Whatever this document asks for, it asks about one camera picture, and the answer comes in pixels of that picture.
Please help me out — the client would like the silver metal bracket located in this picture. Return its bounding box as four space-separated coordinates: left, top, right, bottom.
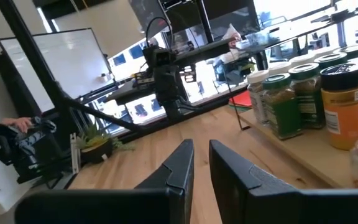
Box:
69 133 82 175

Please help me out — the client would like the black-lid orange spice jar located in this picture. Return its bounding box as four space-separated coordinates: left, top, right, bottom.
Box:
320 63 358 151

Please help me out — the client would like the black aluminium rig frame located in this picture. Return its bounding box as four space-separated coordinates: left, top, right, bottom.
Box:
0 0 260 144

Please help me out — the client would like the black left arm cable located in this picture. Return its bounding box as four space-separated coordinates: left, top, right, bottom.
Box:
144 16 174 50

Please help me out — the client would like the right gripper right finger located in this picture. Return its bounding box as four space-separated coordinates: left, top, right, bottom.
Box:
209 139 358 224

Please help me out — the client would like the potted succulent plant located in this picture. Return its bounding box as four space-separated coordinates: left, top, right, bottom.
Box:
75 123 136 165

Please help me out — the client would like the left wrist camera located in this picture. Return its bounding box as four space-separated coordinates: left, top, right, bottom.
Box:
142 45 177 68

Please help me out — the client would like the green paper sheet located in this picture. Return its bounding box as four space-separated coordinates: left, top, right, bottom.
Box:
228 105 251 113

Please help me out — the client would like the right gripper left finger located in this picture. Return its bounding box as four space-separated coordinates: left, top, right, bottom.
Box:
14 139 195 224

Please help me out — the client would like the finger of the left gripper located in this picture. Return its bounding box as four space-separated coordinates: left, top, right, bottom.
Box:
178 104 199 116
163 101 182 121

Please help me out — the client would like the black metal wooden shelf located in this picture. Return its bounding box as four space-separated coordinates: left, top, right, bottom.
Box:
221 60 358 189

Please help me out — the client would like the person's hand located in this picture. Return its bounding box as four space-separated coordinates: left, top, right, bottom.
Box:
1 116 34 134

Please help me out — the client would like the white whiteboard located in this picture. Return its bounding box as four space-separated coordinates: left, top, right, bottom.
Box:
0 27 115 113

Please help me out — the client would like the red paper sheet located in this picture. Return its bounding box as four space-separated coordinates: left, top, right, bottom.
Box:
228 90 253 109

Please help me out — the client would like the large dark screen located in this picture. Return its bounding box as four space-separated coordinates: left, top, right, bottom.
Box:
128 0 260 41

